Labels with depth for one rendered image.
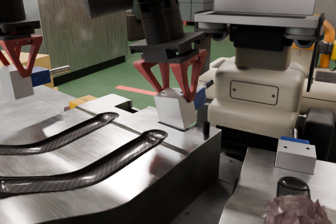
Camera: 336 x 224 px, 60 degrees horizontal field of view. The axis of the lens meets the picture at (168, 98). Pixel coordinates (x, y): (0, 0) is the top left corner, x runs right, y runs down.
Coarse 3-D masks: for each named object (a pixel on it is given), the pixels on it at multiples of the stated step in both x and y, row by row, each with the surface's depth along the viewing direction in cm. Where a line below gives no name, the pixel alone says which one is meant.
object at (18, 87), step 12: (0, 72) 53; (12, 72) 51; (36, 72) 55; (48, 72) 57; (60, 72) 61; (12, 84) 52; (24, 84) 53; (36, 84) 56; (12, 96) 53; (24, 96) 54
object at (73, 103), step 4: (84, 96) 74; (88, 96) 74; (92, 96) 74; (72, 100) 71; (76, 100) 71; (80, 100) 71; (84, 100) 71; (88, 100) 71; (72, 104) 70; (76, 104) 69
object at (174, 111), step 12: (204, 84) 52; (156, 96) 46; (168, 96) 44; (180, 96) 43; (204, 96) 49; (156, 108) 47; (168, 108) 45; (180, 108) 43; (192, 108) 46; (168, 120) 46; (180, 120) 44; (192, 120) 46
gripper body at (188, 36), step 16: (176, 0) 41; (144, 16) 40; (160, 16) 39; (176, 16) 40; (144, 32) 42; (160, 32) 40; (176, 32) 41; (192, 32) 43; (144, 48) 42; (160, 48) 40; (176, 48) 39
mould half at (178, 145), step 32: (32, 128) 47; (64, 128) 47; (128, 128) 46; (160, 128) 46; (192, 128) 46; (0, 160) 33; (32, 160) 36; (64, 160) 38; (160, 160) 38; (192, 160) 40; (64, 192) 30; (96, 192) 32; (128, 192) 32; (160, 192) 36; (192, 192) 42
